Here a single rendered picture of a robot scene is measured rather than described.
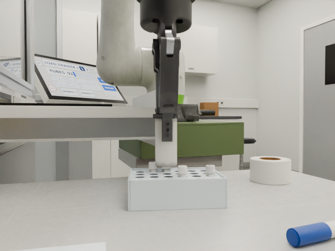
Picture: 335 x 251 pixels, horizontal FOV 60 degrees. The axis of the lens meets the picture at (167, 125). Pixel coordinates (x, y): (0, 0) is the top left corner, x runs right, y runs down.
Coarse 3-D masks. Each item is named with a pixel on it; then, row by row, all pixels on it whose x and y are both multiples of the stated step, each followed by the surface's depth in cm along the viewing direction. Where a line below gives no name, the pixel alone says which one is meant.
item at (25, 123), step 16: (0, 112) 47; (16, 112) 48; (32, 112) 49; (48, 112) 49; (64, 112) 50; (80, 112) 51; (96, 112) 52; (112, 112) 52; (128, 112) 53; (144, 112) 54; (0, 128) 47; (16, 128) 48; (32, 128) 48; (48, 128) 49; (64, 128) 50; (80, 128) 51; (96, 128) 51; (112, 128) 52; (128, 128) 53; (144, 128) 54
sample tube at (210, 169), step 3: (207, 165) 39; (210, 165) 39; (213, 165) 39; (207, 168) 39; (210, 168) 39; (213, 168) 39; (207, 171) 39; (210, 171) 39; (213, 171) 39; (207, 174) 39; (210, 174) 39; (213, 174) 39
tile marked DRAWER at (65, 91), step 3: (63, 90) 142; (66, 90) 143; (69, 90) 145; (72, 90) 146; (75, 90) 148; (63, 93) 140; (66, 93) 142; (69, 93) 143; (72, 93) 145; (75, 93) 146
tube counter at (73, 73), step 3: (69, 72) 155; (72, 72) 157; (75, 72) 159; (78, 72) 161; (69, 75) 153; (72, 75) 155; (75, 75) 157; (78, 75) 159; (81, 75) 161; (84, 75) 163; (87, 75) 165; (90, 75) 167; (87, 78) 162; (90, 78) 164; (93, 78) 167
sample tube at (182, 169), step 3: (180, 165) 39; (183, 165) 39; (180, 168) 38; (183, 168) 38; (186, 168) 39; (180, 171) 38; (183, 171) 38; (186, 171) 39; (180, 174) 38; (183, 174) 38
